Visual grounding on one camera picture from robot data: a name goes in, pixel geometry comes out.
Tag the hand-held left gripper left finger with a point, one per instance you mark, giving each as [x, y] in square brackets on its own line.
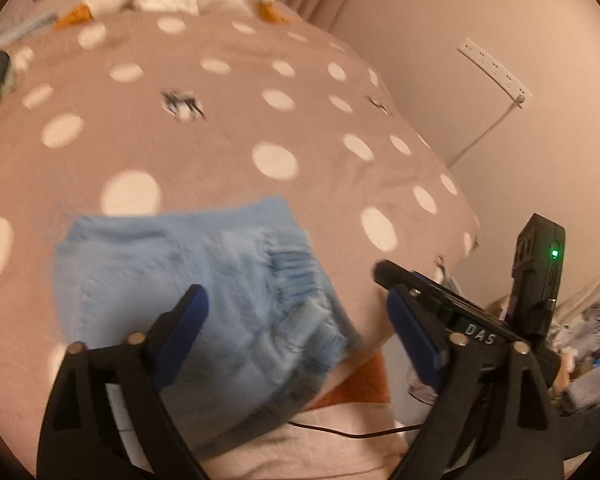
[180, 335]

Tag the white power strip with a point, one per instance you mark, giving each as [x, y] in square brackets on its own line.
[490, 65]

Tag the pink bed sheet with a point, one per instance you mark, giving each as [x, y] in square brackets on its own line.
[305, 455]

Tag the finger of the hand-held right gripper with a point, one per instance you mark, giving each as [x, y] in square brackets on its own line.
[405, 277]

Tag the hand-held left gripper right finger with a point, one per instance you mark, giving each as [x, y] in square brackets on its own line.
[415, 340]

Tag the orange fleece cloth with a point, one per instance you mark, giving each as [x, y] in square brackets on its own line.
[365, 385]

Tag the pile of clothes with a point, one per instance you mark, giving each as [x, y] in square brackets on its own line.
[590, 310]

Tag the light blue pants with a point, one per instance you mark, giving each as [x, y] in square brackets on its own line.
[180, 260]

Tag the polka dot deer blanket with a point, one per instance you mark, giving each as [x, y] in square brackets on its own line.
[230, 110]

